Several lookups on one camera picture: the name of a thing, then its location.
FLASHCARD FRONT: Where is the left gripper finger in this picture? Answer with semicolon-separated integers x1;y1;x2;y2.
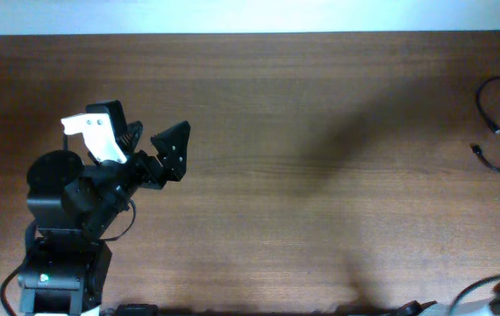
150;120;190;182
117;121;143;154

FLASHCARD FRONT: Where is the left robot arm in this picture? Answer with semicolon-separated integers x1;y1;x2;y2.
13;100;190;315

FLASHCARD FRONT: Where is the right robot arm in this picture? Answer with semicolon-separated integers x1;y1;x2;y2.
386;274;500;316

